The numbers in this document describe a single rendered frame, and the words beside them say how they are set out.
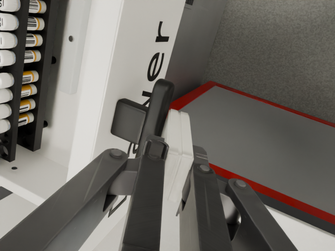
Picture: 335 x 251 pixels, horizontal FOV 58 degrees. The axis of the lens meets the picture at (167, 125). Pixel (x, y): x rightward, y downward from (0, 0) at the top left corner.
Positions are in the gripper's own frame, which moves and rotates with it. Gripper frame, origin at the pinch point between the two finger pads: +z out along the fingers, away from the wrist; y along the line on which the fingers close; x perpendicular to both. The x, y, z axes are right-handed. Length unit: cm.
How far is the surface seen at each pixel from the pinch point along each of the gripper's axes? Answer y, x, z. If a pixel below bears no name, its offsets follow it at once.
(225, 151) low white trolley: 11.9, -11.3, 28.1
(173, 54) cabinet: 0.1, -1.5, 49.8
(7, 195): -14.4, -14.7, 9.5
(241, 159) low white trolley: 14.3, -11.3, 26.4
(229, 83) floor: 24, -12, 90
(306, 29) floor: 39, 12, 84
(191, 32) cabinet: 3, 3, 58
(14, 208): -14.0, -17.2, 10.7
